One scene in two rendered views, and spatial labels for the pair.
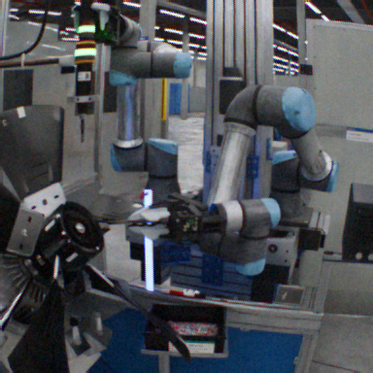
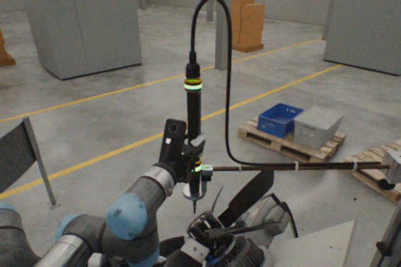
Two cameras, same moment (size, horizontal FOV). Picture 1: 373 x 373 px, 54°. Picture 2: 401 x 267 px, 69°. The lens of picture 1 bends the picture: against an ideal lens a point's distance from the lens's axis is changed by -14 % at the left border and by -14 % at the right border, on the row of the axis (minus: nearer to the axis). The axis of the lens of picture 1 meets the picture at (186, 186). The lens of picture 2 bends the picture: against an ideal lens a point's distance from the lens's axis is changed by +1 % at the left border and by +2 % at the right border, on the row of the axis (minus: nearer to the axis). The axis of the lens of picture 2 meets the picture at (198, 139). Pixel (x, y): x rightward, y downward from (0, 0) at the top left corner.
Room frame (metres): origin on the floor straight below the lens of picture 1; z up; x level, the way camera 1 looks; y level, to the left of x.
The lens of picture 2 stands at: (1.46, 0.41, 2.05)
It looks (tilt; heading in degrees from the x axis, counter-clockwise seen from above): 30 degrees down; 196
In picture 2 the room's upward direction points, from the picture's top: straight up
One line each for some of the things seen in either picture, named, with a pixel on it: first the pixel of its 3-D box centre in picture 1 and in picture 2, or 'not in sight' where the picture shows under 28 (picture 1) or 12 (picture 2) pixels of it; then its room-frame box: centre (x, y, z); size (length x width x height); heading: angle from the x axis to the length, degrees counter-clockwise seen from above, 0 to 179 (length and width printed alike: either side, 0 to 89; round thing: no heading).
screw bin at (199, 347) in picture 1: (186, 329); not in sight; (0.93, -0.01, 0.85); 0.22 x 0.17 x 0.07; 86
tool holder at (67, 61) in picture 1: (79, 79); (197, 180); (0.80, 0.22, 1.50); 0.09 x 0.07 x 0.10; 107
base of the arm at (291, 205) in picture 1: (285, 198); not in sight; (1.44, -0.37, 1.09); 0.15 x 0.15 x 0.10
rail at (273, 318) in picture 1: (181, 305); not in sight; (1.12, 0.01, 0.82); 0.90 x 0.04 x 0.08; 72
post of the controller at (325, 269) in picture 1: (322, 283); not in sight; (0.98, -0.40, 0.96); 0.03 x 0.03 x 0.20; 72
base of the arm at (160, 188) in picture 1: (162, 185); not in sight; (1.62, 0.09, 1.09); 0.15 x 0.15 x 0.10
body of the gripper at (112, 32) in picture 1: (106, 26); (173, 167); (0.93, 0.20, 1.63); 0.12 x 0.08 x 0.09; 172
